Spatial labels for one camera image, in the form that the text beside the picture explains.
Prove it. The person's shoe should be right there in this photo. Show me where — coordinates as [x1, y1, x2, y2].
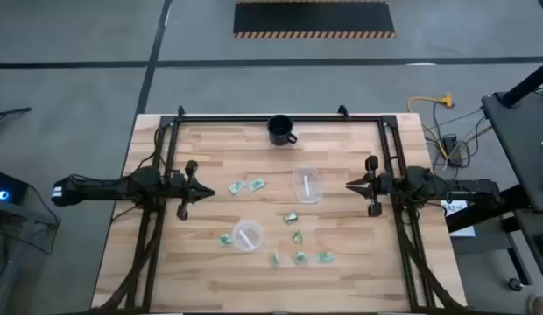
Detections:
[527, 293, 543, 315]

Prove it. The black enamel mug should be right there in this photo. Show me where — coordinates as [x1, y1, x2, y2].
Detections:
[266, 114, 298, 147]

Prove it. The black computer with blue light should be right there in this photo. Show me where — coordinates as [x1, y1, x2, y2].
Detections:
[0, 168, 30, 207]

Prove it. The grey metal stand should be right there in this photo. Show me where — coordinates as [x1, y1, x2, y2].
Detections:
[0, 200, 62, 315]

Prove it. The black hazard-striped floor mat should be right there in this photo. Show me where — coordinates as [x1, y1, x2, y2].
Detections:
[233, 0, 397, 39]

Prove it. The round clear plastic container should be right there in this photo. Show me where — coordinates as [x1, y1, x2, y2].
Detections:
[231, 219, 264, 253]

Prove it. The yellow extension cord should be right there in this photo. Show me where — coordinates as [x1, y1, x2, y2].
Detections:
[406, 93, 494, 161]

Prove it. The black tripod leg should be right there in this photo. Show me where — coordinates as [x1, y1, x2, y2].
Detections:
[0, 107, 32, 148]

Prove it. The white paper sheet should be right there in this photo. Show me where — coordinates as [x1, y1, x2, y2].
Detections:
[441, 199, 476, 238]

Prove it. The black table leg frame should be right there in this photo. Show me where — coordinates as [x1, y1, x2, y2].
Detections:
[445, 183, 535, 288]

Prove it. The black power strip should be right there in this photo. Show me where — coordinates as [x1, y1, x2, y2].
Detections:
[441, 134, 464, 168]

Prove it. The black metal table frame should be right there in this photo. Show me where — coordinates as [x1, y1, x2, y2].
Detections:
[95, 104, 461, 315]

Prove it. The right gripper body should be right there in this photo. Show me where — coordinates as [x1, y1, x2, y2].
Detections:
[366, 155, 394, 218]

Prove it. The black diagonal pole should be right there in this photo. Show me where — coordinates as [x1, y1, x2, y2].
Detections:
[498, 59, 543, 109]

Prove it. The rectangular clear plastic container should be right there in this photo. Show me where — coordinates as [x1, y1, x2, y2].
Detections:
[292, 164, 323, 205]

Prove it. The black metal table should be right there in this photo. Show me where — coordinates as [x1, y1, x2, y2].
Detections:
[480, 85, 543, 214]

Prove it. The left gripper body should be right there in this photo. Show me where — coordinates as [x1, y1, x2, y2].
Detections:
[168, 160, 199, 221]

